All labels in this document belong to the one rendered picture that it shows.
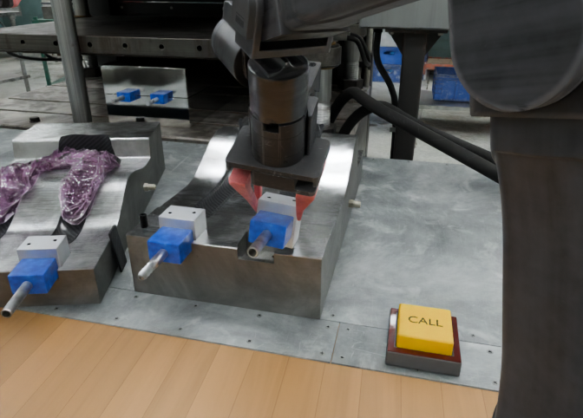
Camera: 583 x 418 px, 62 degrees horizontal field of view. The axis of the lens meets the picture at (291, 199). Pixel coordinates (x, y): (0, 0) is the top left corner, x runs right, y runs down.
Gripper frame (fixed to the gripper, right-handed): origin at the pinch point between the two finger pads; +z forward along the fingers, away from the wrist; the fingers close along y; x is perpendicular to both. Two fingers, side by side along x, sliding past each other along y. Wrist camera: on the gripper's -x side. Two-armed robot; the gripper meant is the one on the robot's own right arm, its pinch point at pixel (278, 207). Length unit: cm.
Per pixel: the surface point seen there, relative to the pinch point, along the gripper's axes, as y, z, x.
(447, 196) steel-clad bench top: -24.8, 25.1, -34.6
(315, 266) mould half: -5.7, 4.6, 4.0
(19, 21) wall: 641, 350, -620
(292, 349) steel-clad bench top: -5.1, 10.0, 12.3
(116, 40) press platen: 70, 26, -75
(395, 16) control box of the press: -7, 13, -86
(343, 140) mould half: -3.8, 10.9, -28.6
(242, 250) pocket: 4.4, 7.2, 2.0
